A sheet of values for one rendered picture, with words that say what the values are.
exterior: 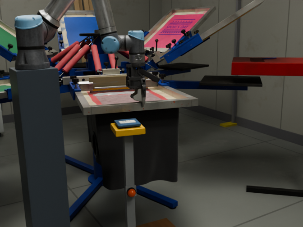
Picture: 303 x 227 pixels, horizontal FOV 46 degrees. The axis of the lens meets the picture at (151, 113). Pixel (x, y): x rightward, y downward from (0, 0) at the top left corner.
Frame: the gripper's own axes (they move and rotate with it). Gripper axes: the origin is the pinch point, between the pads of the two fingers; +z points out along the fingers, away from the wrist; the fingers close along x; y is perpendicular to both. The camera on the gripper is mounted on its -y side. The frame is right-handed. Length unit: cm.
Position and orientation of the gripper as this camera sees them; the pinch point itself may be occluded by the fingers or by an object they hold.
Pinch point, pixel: (142, 103)
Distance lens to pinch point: 178.7
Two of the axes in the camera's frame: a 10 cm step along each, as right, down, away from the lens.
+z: 0.3, 9.8, 2.2
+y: -9.6, 0.9, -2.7
